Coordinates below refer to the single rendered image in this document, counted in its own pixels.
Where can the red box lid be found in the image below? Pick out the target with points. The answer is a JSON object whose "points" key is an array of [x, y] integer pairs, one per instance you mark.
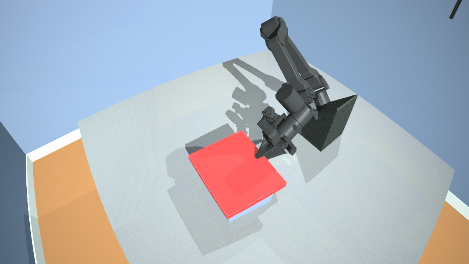
{"points": [[233, 176]]}

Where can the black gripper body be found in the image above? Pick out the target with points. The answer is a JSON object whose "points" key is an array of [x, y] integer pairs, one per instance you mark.
{"points": [[283, 133]]}

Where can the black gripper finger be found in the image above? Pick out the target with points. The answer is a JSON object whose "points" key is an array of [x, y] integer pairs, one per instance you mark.
{"points": [[274, 153], [266, 146]]}

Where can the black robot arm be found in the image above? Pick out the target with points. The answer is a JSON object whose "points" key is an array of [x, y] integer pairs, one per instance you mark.
{"points": [[299, 91]]}

